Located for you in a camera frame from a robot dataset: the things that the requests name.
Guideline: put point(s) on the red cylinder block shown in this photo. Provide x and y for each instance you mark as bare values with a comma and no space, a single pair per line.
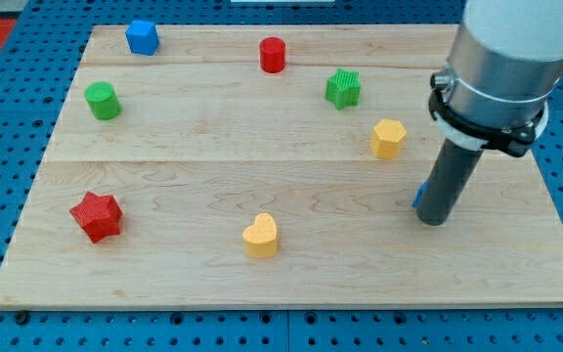
272,54

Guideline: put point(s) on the grey cylindrical pointer rod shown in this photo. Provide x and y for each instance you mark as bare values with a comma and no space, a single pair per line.
448,177

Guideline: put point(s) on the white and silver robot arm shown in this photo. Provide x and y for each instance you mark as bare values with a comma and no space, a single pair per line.
492,93

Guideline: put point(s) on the green star block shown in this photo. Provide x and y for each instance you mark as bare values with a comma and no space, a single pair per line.
343,89

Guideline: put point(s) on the light wooden board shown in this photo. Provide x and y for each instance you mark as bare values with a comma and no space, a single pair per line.
206,140

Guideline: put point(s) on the yellow heart block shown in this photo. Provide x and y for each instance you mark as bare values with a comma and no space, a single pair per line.
260,239

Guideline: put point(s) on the blue pentagon block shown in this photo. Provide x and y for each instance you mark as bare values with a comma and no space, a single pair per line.
142,37

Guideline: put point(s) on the green cylinder block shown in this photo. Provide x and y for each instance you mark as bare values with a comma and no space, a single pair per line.
102,100

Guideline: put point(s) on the yellow hexagon block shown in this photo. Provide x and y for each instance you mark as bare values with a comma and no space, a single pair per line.
387,139

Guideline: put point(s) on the blue block behind rod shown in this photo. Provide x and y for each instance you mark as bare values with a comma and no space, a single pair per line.
419,194

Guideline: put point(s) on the red star block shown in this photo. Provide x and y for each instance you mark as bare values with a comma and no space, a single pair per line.
97,216

